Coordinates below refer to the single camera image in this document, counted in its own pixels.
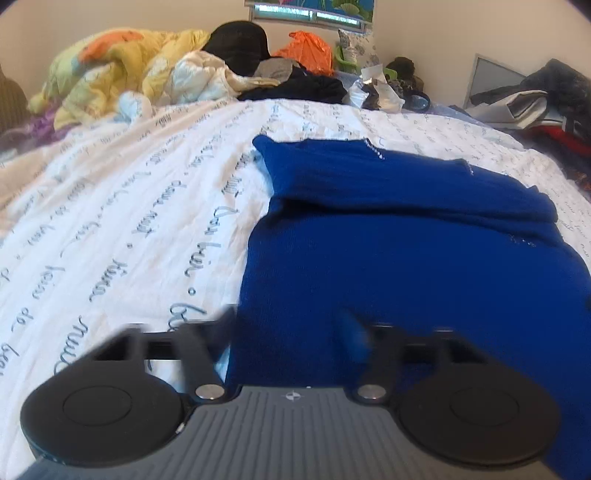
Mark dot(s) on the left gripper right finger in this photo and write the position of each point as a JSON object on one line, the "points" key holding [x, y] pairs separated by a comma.
{"points": [[452, 400]]}

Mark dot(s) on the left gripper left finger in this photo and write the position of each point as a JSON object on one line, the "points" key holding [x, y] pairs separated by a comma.
{"points": [[128, 397]]}

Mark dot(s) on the blue knit sweater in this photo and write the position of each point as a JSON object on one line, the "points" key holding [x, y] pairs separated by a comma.
{"points": [[356, 235]]}

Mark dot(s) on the clothes pile on right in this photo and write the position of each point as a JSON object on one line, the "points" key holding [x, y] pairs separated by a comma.
{"points": [[549, 111]]}

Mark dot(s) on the white script-print bedsheet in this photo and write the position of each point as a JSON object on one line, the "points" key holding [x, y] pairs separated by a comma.
{"points": [[143, 217]]}

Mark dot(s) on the brown headboard cushion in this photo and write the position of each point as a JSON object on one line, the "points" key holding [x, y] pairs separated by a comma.
{"points": [[13, 104]]}

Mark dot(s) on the crumpled white plastic bag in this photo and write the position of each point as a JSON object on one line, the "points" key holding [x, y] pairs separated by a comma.
{"points": [[377, 88]]}

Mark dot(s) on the yellow floral quilt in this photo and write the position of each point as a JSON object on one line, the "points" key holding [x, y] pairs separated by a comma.
{"points": [[86, 79]]}

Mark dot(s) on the grey framed board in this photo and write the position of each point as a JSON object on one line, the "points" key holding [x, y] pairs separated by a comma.
{"points": [[488, 74]]}

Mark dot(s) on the dark plush toy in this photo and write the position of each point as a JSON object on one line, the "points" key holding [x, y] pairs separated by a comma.
{"points": [[406, 74]]}

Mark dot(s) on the black garment pile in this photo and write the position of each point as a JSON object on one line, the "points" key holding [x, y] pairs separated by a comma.
{"points": [[302, 85]]}

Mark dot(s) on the black cap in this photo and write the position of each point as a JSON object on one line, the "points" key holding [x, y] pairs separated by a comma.
{"points": [[241, 44]]}

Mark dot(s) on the blue floral pillow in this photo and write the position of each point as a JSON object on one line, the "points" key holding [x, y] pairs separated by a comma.
{"points": [[357, 51]]}

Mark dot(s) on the orange plastic bag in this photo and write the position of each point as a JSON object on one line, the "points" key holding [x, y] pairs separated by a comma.
{"points": [[309, 50]]}

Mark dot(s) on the lotus flower wall painting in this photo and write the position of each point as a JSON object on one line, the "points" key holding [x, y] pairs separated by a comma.
{"points": [[354, 15]]}

